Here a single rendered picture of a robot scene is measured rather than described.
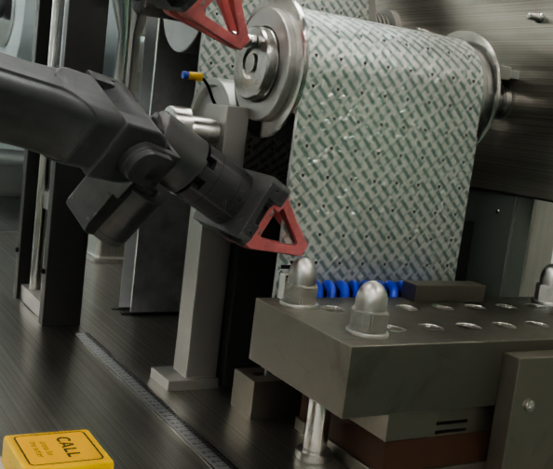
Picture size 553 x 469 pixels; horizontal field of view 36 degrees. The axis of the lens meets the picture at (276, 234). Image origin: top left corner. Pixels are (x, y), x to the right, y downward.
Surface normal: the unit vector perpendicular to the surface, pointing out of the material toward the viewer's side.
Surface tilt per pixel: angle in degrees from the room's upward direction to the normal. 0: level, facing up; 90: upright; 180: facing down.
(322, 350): 90
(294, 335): 90
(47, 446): 0
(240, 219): 61
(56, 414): 0
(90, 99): 36
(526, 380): 90
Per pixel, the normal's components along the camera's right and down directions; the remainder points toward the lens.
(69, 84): 0.64, -0.70
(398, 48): 0.47, -0.41
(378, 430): -0.86, -0.04
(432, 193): 0.49, 0.19
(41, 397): 0.12, -0.98
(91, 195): -0.51, -0.09
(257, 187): -0.69, -0.51
